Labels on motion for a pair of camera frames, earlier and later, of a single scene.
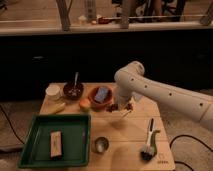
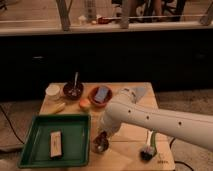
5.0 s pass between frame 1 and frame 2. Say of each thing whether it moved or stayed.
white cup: stayed
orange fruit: stayed
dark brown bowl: stayed
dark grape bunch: moved
